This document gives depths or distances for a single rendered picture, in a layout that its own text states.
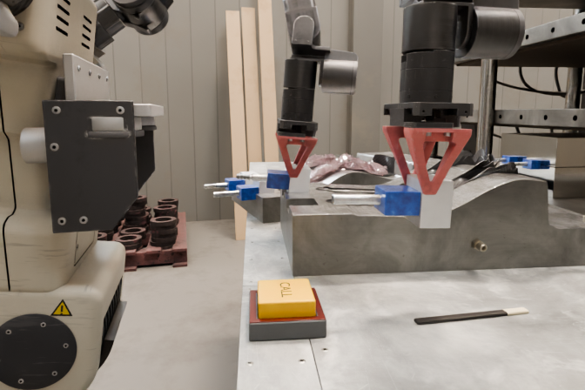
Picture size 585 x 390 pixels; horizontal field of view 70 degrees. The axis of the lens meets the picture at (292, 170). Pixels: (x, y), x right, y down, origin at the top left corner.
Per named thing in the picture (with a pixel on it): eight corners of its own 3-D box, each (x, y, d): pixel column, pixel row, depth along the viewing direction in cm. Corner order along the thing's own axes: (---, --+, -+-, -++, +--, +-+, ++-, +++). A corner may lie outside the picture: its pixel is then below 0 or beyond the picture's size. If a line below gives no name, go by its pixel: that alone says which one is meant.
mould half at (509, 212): (292, 276, 59) (292, 182, 57) (280, 226, 85) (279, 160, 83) (618, 265, 64) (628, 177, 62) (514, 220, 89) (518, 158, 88)
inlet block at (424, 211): (335, 228, 46) (338, 179, 45) (327, 217, 51) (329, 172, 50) (450, 228, 47) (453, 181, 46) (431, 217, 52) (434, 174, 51)
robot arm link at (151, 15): (108, 16, 84) (93, -1, 78) (149, -13, 85) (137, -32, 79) (132, 47, 81) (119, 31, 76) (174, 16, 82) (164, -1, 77)
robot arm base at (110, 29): (70, 23, 84) (50, 8, 72) (103, -1, 85) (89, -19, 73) (100, 58, 86) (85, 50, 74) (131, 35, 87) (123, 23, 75)
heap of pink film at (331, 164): (306, 189, 94) (306, 154, 93) (279, 178, 110) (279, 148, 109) (401, 182, 104) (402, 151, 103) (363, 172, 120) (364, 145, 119)
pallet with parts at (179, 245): (57, 278, 262) (52, 217, 257) (97, 230, 368) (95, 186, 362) (187, 267, 280) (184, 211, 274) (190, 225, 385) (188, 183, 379)
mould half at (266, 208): (262, 223, 87) (262, 171, 86) (231, 199, 111) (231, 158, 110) (449, 203, 106) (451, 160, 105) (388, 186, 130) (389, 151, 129)
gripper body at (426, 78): (432, 119, 53) (435, 59, 52) (474, 121, 43) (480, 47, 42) (382, 118, 52) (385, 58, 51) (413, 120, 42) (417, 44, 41)
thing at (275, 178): (234, 193, 74) (236, 163, 73) (236, 187, 79) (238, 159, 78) (308, 198, 75) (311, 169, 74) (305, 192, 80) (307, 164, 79)
